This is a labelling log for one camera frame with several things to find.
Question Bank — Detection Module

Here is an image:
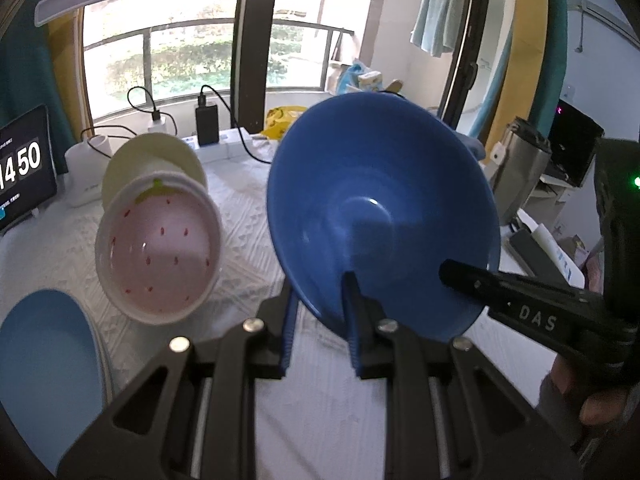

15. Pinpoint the hanging light blue towel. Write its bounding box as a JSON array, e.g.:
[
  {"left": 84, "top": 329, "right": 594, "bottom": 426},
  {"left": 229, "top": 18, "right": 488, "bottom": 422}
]
[{"left": 410, "top": 0, "right": 463, "bottom": 58}]

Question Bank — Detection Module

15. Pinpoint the pink strawberry print bowl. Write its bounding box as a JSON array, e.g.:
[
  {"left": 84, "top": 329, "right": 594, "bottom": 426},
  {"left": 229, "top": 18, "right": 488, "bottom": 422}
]
[{"left": 95, "top": 170, "right": 224, "bottom": 326}]

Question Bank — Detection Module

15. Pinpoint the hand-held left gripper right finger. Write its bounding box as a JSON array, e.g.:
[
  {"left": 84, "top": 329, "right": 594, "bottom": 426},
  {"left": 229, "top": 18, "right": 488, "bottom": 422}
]
[{"left": 340, "top": 270, "right": 583, "bottom": 480}]

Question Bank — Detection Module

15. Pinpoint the black monitor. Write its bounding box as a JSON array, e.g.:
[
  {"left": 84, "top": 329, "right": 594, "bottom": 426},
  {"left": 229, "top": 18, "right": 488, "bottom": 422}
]
[{"left": 547, "top": 99, "right": 606, "bottom": 188}]

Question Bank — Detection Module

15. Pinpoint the black power bank cable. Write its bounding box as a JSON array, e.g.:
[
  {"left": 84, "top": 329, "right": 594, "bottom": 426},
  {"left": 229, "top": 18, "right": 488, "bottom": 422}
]
[{"left": 200, "top": 85, "right": 273, "bottom": 165}]

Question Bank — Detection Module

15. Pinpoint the white power strip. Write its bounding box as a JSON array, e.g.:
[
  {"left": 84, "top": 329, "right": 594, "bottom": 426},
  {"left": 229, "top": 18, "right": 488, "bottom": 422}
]
[{"left": 182, "top": 129, "right": 253, "bottom": 163}]

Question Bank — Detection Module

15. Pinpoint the white round device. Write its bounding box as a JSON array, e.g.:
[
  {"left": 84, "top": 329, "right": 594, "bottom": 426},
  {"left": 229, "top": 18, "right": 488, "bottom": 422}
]
[{"left": 65, "top": 134, "right": 118, "bottom": 208}]

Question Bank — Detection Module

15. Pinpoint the blue plastic bag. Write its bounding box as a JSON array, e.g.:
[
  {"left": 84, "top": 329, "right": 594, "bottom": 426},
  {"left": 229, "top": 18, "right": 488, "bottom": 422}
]
[{"left": 336, "top": 59, "right": 373, "bottom": 95}]

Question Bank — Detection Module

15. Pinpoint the grey folded cloth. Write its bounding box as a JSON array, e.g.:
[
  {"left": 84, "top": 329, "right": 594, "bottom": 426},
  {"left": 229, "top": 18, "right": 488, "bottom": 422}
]
[{"left": 452, "top": 127, "right": 487, "bottom": 162}]

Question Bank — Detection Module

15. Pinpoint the white paper booklet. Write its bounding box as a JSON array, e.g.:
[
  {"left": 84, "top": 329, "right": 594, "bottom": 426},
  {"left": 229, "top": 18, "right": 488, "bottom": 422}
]
[{"left": 517, "top": 210, "right": 585, "bottom": 286}]

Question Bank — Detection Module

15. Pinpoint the light blue plate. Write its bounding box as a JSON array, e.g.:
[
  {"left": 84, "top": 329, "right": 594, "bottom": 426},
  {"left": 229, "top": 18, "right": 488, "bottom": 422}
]
[{"left": 0, "top": 288, "right": 101, "bottom": 473}]

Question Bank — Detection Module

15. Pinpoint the black charger cable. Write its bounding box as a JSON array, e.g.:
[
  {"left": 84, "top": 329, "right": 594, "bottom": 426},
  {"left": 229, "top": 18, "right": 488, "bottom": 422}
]
[{"left": 127, "top": 85, "right": 177, "bottom": 135}]

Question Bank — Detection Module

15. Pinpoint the white textured tablecloth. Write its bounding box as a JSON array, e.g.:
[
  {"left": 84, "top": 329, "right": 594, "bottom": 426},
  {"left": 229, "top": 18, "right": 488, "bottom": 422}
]
[{"left": 0, "top": 152, "right": 583, "bottom": 480}]

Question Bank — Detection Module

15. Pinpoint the narrow teal curtain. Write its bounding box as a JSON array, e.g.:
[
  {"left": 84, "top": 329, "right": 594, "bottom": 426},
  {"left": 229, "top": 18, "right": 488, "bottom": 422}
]
[{"left": 530, "top": 0, "right": 568, "bottom": 128}]

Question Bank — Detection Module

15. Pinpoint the black device cable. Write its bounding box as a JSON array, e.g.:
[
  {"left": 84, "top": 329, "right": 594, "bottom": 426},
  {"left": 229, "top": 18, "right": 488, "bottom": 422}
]
[{"left": 81, "top": 126, "right": 151, "bottom": 157}]

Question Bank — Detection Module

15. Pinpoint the black charger adapter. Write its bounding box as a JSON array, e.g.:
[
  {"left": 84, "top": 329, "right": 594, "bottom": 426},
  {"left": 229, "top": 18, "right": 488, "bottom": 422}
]
[{"left": 195, "top": 102, "right": 221, "bottom": 147}]

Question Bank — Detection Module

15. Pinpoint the balcony railing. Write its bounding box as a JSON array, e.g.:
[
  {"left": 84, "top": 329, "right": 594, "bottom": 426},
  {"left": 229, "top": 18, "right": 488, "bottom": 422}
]
[{"left": 82, "top": 17, "right": 356, "bottom": 126}]

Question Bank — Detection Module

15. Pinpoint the tablet with clock display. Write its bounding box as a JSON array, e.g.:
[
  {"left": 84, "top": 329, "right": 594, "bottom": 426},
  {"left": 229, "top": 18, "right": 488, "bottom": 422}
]
[{"left": 0, "top": 105, "right": 58, "bottom": 235}]

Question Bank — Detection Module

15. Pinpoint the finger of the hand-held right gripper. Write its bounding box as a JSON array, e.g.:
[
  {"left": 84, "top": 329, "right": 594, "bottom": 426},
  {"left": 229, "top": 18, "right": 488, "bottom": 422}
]
[{"left": 439, "top": 259, "right": 637, "bottom": 368}]

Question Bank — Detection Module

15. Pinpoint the black flat case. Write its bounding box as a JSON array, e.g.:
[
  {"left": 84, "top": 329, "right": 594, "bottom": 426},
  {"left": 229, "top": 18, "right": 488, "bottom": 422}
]
[{"left": 509, "top": 227, "right": 583, "bottom": 288}]

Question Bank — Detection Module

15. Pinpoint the pale yellow bowl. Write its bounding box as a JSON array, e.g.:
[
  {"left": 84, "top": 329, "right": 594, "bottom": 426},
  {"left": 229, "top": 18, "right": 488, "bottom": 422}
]
[{"left": 101, "top": 132, "right": 208, "bottom": 211}]

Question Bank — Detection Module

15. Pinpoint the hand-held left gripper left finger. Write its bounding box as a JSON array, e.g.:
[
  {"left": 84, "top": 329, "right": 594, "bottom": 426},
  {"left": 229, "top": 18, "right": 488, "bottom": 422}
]
[{"left": 56, "top": 280, "right": 301, "bottom": 480}]

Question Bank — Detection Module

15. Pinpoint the steel jug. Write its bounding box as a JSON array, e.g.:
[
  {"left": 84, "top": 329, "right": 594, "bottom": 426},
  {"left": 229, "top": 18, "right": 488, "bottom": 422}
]
[{"left": 487, "top": 117, "right": 553, "bottom": 226}]

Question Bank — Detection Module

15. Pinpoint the dark blue bowl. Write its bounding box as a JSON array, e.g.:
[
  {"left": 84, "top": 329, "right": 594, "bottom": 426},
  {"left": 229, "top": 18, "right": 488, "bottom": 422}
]
[{"left": 265, "top": 92, "right": 502, "bottom": 342}]

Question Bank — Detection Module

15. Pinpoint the person's right hand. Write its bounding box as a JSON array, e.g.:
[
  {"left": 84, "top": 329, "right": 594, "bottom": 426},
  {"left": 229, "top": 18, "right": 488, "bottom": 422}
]
[{"left": 550, "top": 355, "right": 635, "bottom": 426}]

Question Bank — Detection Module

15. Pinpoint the yellow wipes packet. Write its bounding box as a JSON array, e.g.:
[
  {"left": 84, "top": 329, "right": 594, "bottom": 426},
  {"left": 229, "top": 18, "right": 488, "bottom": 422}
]
[{"left": 260, "top": 106, "right": 308, "bottom": 140}]

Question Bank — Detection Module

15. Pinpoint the yellow curtain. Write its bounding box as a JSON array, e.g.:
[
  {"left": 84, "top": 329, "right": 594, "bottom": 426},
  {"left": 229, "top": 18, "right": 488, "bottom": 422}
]
[{"left": 47, "top": 0, "right": 93, "bottom": 128}]

